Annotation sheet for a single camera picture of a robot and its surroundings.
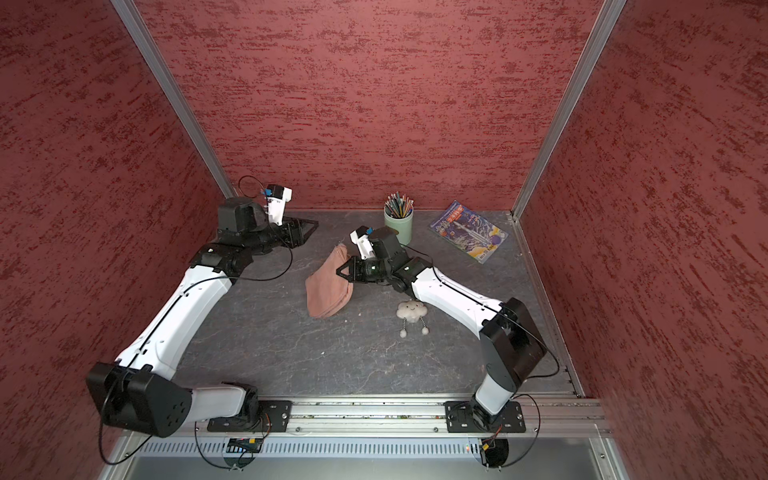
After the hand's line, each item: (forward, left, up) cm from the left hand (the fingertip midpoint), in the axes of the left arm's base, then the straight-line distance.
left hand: (311, 228), depth 75 cm
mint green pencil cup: (+19, -24, -17) cm, 35 cm away
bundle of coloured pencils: (+24, -23, -15) cm, 37 cm away
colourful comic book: (+25, -51, -29) cm, 64 cm away
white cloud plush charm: (-10, -27, -27) cm, 40 cm away
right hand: (-8, -7, -10) cm, 15 cm away
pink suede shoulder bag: (-11, -4, -13) cm, 18 cm away
